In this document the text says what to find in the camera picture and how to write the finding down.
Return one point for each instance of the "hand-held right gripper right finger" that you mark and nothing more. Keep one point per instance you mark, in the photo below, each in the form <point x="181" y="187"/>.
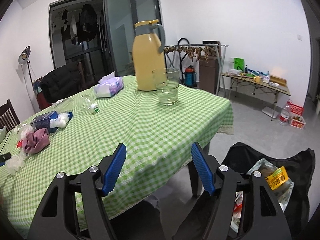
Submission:
<point x="203" y="172"/>

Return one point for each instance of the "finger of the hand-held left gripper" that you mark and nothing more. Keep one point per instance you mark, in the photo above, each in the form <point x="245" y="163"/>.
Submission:
<point x="5" y="157"/>

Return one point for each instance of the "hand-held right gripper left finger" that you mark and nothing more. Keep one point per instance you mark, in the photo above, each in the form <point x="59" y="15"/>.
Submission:
<point x="115" y="170"/>

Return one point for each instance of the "clear plastic wrap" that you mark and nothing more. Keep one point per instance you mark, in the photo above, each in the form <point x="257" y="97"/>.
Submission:
<point x="25" y="133"/>
<point x="15" y="164"/>

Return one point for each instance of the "red snack packet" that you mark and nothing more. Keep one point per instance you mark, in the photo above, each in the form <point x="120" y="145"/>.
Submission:
<point x="20" y="144"/>

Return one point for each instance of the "pink cloth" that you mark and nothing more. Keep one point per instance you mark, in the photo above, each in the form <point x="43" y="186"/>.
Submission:
<point x="37" y="141"/>

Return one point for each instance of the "blue box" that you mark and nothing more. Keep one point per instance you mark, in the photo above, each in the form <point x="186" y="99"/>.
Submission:
<point x="41" y="122"/>

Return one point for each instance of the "clear plastic bottle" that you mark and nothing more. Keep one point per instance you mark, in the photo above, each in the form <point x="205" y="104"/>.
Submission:
<point x="93" y="107"/>

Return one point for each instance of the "yellow snack packet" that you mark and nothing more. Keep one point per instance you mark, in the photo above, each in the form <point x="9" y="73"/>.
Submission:
<point x="276" y="177"/>

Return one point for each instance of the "clear plastic container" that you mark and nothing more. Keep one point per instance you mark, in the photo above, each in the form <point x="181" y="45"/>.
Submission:
<point x="62" y="102"/>

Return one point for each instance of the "black trash bag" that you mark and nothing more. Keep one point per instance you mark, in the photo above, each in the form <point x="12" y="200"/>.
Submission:
<point x="302" y="175"/>

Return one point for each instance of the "pale green fruit bowl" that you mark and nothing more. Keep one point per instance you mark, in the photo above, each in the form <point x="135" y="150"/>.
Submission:
<point x="2" y="135"/>

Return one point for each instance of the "dark wooden chair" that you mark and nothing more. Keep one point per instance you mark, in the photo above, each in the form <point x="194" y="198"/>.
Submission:
<point x="8" y="116"/>
<point x="80" y="75"/>

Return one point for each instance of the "green checked tablecloth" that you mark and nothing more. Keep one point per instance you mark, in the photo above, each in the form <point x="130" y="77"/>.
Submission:
<point x="137" y="130"/>

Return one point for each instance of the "red fringed cloth stand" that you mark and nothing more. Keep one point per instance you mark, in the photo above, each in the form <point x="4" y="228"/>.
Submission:
<point x="40" y="97"/>

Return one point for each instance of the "purple white tissue pack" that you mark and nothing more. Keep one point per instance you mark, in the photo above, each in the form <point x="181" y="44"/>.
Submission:
<point x="108" y="86"/>

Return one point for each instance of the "clear glass cup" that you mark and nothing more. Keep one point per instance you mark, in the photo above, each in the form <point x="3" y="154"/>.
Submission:
<point x="167" y="92"/>

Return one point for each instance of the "white flat floor base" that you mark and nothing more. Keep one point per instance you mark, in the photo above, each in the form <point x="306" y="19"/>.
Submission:
<point x="268" y="113"/>

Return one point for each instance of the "black puffer jacket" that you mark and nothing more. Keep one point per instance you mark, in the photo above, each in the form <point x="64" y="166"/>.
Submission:
<point x="60" y="82"/>

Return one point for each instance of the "blue red vacuum cleaner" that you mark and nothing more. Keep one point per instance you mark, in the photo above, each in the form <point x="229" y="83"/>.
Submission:
<point x="190" y="76"/>

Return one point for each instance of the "brown cabinet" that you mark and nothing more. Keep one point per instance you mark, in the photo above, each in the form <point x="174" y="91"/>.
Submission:
<point x="208" y="75"/>

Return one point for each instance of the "red label water bottle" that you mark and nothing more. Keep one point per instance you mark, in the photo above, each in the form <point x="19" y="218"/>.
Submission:
<point x="284" y="115"/>

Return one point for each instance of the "folding table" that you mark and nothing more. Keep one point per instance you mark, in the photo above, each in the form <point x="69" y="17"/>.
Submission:
<point x="255" y="85"/>

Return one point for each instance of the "floor lamp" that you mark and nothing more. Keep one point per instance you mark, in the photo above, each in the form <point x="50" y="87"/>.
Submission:
<point x="24" y="56"/>

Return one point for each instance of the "white red fruit box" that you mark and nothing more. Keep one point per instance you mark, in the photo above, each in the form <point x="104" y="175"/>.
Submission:
<point x="298" y="122"/>

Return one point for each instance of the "group of small table items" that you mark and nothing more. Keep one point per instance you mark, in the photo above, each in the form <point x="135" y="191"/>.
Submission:
<point x="252" y="74"/>

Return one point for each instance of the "yellow thermos jug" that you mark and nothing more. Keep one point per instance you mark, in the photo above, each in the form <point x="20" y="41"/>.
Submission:
<point x="147" y="62"/>

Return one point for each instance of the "red plastic crate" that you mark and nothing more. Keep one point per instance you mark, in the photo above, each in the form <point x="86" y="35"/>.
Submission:
<point x="297" y="110"/>

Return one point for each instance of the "green sign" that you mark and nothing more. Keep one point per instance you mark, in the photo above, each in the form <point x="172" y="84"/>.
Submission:
<point x="239" y="64"/>

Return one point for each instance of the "cardboard box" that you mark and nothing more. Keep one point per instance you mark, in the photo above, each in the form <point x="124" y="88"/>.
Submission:
<point x="278" y="80"/>

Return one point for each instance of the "row of brown dried foods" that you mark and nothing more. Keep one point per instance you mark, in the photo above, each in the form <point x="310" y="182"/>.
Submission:
<point x="195" y="52"/>

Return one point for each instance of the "metal drying rack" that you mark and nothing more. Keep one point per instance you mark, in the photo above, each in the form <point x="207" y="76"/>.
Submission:
<point x="223" y="46"/>

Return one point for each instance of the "black device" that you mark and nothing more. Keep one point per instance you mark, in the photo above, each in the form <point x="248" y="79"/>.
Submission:
<point x="211" y="43"/>

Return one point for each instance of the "dark framed sliding glass door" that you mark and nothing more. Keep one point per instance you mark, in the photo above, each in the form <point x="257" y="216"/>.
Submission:
<point x="120" y="35"/>

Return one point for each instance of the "row of hanging clothes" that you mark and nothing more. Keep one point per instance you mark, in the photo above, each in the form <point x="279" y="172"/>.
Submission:
<point x="87" y="20"/>

